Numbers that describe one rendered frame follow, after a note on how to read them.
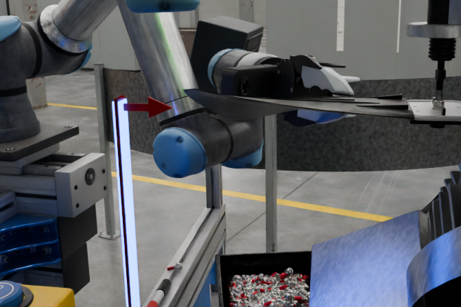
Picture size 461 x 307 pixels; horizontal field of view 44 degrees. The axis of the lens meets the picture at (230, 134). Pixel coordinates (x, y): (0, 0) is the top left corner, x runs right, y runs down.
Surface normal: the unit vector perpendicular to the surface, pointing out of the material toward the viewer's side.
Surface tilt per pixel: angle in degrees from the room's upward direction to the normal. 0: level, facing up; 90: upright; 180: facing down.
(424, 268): 77
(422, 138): 90
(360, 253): 55
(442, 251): 69
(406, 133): 90
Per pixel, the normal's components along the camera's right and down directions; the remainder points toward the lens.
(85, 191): 0.96, 0.05
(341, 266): -0.76, -0.46
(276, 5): -0.48, 0.22
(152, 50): -0.21, 0.08
